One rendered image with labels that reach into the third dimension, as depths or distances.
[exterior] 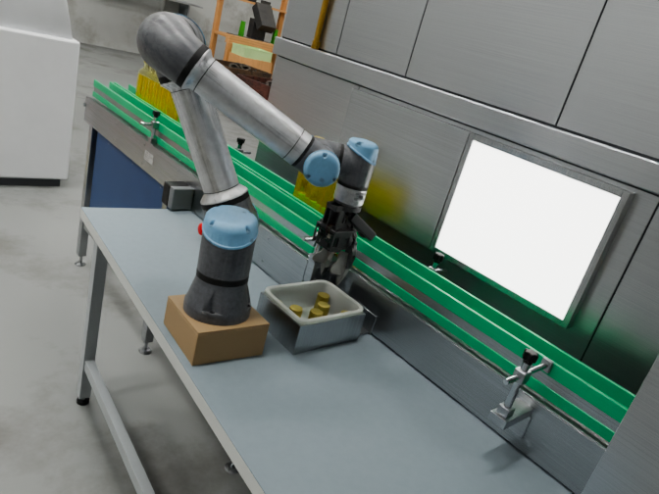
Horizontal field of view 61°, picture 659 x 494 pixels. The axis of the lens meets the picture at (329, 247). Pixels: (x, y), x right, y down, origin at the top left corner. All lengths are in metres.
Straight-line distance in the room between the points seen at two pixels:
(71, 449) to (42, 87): 2.55
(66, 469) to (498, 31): 1.81
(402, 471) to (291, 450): 0.22
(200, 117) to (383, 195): 0.66
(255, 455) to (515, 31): 1.15
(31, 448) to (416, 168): 1.51
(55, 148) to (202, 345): 3.11
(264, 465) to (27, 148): 3.38
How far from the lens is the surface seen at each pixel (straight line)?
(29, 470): 2.08
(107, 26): 12.47
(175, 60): 1.14
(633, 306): 1.39
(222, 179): 1.30
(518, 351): 1.30
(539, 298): 1.44
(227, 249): 1.18
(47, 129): 4.16
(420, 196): 1.62
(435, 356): 1.41
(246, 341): 1.28
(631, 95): 1.40
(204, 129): 1.29
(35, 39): 4.02
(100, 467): 2.09
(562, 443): 1.29
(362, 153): 1.29
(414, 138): 1.64
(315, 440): 1.14
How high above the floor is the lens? 1.47
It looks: 21 degrees down
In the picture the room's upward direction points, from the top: 16 degrees clockwise
